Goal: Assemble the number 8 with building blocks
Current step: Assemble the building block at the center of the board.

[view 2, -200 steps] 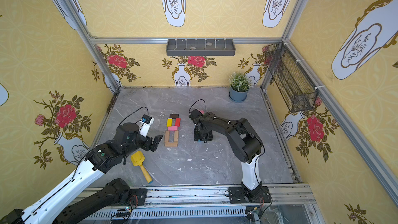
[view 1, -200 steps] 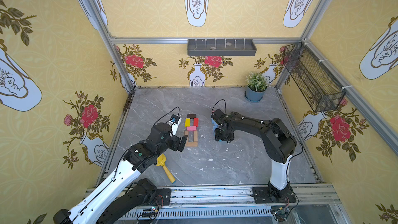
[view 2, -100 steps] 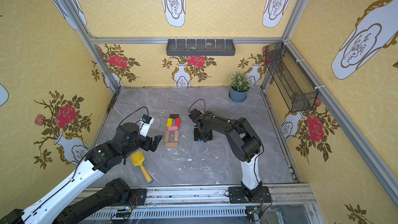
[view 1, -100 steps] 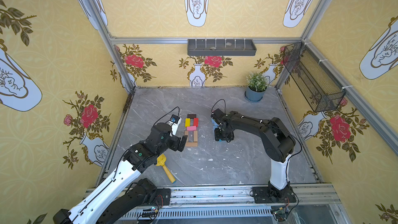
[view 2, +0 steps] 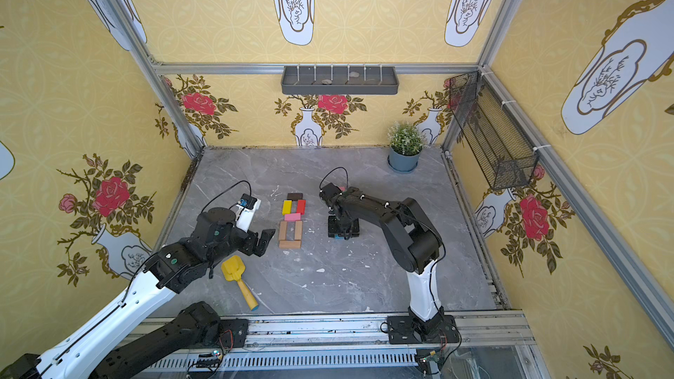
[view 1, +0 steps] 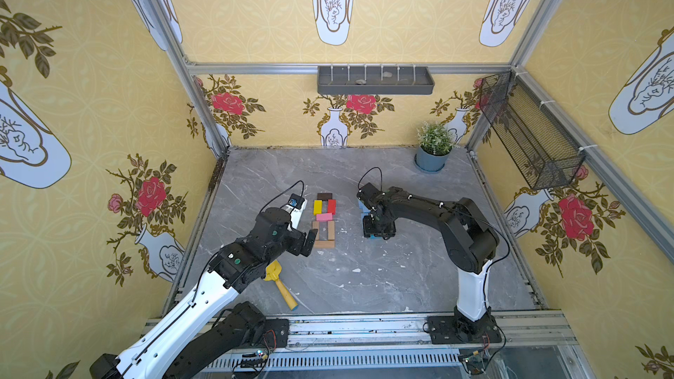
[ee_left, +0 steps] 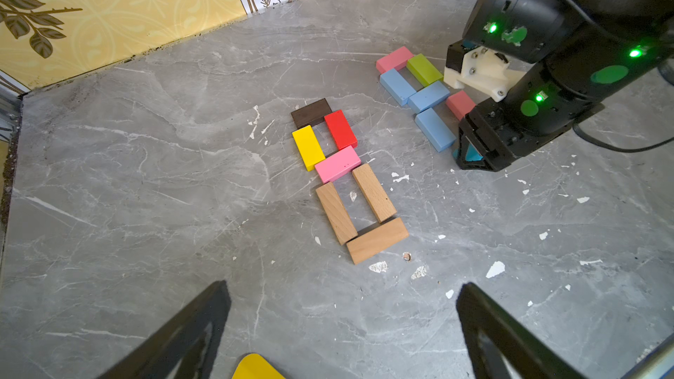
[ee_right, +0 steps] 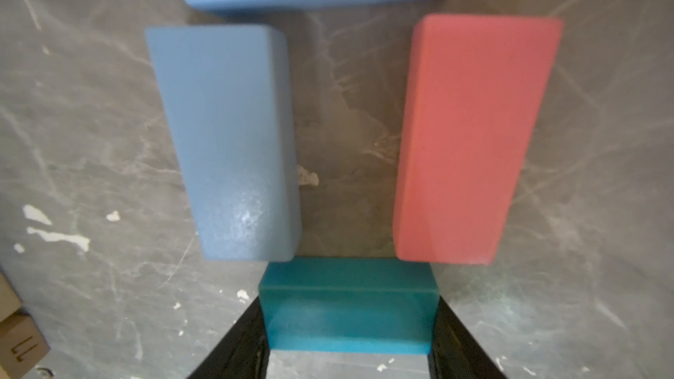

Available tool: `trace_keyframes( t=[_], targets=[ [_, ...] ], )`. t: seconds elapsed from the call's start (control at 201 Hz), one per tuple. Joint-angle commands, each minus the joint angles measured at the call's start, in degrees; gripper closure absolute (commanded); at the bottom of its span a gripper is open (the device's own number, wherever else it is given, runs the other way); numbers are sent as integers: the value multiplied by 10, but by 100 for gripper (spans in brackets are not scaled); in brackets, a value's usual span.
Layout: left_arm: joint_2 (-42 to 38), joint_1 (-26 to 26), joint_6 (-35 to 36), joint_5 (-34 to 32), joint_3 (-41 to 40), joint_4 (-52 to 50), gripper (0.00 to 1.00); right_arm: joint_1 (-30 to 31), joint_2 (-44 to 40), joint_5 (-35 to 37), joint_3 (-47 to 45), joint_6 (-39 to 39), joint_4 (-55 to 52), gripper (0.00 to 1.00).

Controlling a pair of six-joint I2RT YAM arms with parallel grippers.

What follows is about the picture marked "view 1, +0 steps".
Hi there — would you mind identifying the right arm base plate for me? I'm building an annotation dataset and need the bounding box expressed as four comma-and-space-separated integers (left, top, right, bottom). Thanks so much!
425, 313, 503, 347

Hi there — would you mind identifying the yellow block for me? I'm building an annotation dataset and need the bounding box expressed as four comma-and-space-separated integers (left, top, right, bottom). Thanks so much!
312, 199, 323, 216

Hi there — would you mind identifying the aluminium rail frame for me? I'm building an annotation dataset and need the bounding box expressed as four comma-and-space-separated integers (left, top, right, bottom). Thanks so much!
123, 310, 596, 379

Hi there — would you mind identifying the grey wall shelf tray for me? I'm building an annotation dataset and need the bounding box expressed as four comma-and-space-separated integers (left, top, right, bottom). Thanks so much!
317, 64, 435, 96

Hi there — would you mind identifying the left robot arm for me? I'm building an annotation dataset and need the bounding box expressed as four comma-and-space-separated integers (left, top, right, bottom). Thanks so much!
90, 198, 317, 378

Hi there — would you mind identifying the black wire mesh basket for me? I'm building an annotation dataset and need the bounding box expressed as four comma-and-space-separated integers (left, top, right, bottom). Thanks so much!
477, 72, 586, 190

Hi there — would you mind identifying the pink block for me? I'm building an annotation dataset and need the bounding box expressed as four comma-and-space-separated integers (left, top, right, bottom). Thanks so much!
316, 213, 333, 222

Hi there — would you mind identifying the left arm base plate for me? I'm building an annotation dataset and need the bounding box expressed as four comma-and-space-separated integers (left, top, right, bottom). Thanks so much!
258, 318, 290, 349

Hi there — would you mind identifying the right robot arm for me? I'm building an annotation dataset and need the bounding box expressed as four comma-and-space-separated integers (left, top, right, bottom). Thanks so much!
357, 184, 500, 325

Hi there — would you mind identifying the light blue long block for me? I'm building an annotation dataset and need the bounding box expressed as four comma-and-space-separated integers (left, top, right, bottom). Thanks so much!
358, 201, 369, 213

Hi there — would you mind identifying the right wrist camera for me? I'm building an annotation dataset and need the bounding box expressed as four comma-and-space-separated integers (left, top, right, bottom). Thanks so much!
356, 182, 382, 210

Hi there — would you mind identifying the natural wood block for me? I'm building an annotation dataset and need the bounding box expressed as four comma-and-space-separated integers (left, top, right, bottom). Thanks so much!
312, 220, 319, 241
313, 240, 335, 249
328, 220, 336, 241

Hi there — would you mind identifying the red block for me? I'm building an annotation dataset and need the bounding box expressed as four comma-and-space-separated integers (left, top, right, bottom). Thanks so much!
328, 199, 336, 215

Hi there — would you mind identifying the blue plant pot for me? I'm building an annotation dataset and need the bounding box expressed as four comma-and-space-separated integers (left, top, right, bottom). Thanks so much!
414, 147, 449, 173

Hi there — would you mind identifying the yellow toy shovel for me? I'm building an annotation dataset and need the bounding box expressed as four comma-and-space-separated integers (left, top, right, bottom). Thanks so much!
263, 261, 298, 311

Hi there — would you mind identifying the green artificial plant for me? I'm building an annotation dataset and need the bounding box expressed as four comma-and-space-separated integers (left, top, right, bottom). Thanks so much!
418, 122, 456, 156

